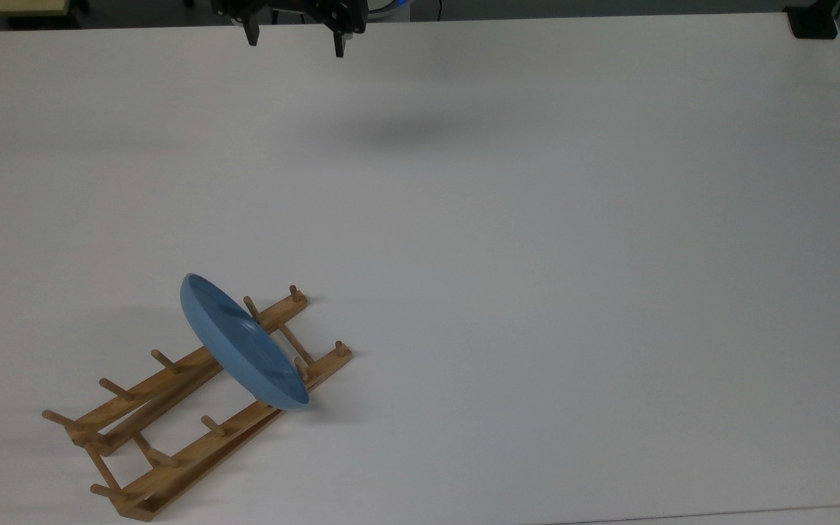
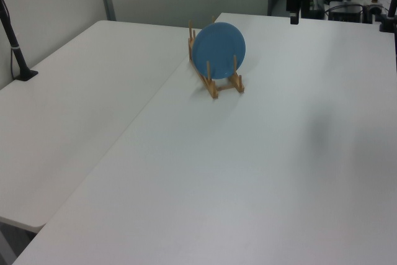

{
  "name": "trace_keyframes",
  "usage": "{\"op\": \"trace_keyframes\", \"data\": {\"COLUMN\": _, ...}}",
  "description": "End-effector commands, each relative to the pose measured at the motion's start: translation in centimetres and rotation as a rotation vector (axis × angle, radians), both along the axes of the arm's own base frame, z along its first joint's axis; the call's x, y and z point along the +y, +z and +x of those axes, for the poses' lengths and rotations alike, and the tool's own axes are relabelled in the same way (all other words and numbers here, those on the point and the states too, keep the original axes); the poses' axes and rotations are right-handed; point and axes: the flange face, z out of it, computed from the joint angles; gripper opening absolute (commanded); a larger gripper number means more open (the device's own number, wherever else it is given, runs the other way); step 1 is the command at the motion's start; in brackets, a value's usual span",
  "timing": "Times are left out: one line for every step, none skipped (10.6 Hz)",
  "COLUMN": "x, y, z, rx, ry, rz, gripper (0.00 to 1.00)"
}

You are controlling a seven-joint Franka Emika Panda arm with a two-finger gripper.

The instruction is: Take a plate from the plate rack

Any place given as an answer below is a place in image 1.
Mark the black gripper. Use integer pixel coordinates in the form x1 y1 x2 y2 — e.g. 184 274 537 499
211 0 370 58

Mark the light wooden table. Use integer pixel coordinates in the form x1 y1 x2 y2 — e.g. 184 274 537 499
0 0 71 20

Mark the black table clamp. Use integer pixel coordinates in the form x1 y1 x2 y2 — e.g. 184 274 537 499
784 0 840 40

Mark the wooden plate rack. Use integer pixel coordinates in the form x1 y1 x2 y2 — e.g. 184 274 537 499
42 285 354 523

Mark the blue round plate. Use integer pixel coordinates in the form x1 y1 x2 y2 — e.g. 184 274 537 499
179 273 311 411

